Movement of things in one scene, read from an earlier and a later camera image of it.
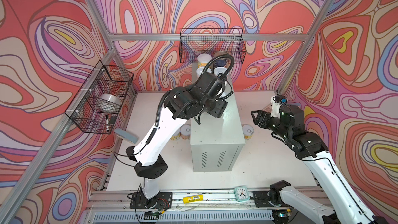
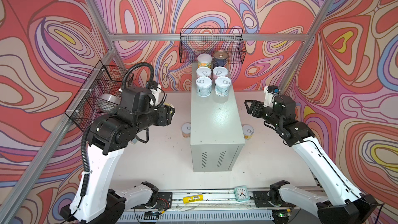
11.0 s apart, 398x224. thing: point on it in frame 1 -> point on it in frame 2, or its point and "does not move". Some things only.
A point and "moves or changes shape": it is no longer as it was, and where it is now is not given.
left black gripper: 221,108 -> 165,115
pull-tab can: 176,135 moves or changes shape
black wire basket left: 99,101 does not move
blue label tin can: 220,62 does not move
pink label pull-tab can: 199,71 does not move
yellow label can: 247,130 does not move
